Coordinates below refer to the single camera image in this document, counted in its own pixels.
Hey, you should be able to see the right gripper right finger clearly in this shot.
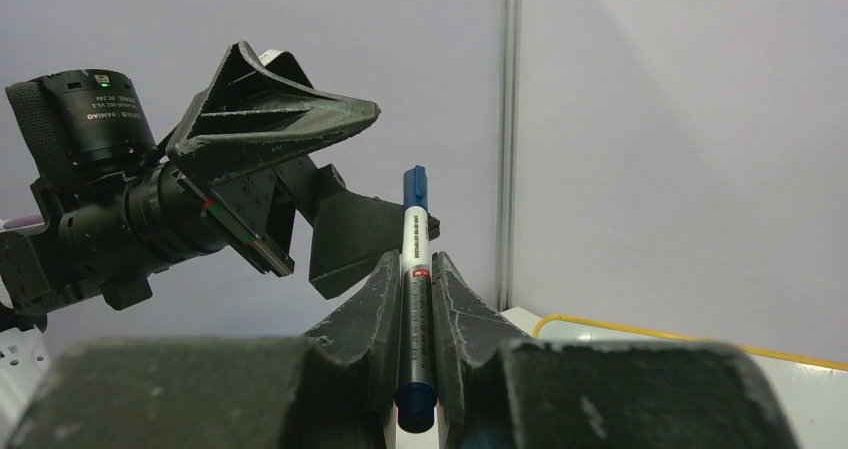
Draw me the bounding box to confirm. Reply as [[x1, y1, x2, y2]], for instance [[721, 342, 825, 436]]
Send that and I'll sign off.
[[432, 252, 799, 448]]

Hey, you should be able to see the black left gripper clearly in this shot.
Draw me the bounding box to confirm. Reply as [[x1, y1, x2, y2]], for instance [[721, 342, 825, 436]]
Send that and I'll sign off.
[[166, 41, 404, 299]]

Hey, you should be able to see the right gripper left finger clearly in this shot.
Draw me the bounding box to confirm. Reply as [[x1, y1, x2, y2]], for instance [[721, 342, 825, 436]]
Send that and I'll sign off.
[[6, 251, 400, 448]]

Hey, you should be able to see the blue capped marker pen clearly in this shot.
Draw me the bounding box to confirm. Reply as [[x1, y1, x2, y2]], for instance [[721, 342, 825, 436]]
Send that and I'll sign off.
[[394, 165, 438, 434]]

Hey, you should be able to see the yellow framed whiteboard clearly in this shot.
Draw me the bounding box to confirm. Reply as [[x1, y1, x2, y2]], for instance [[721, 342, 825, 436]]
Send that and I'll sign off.
[[532, 315, 847, 448]]

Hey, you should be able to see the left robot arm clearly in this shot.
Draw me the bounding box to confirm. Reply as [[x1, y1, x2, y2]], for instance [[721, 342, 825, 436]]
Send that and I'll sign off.
[[1, 41, 404, 331]]

